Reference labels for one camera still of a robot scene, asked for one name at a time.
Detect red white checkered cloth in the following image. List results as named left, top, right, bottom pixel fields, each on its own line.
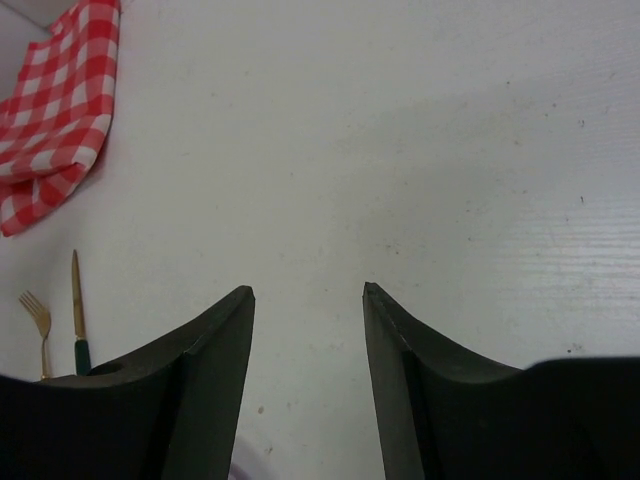
left=1, top=1, right=121, bottom=237

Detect gold knife green handle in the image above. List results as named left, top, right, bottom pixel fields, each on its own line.
left=71, top=250, right=91, bottom=376

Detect gold fork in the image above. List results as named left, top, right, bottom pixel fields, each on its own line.
left=19, top=291, right=51, bottom=379

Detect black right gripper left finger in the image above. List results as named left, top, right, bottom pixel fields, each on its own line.
left=1, top=286, right=255, bottom=479

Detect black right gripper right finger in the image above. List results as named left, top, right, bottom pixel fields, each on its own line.
left=363, top=283, right=639, bottom=479

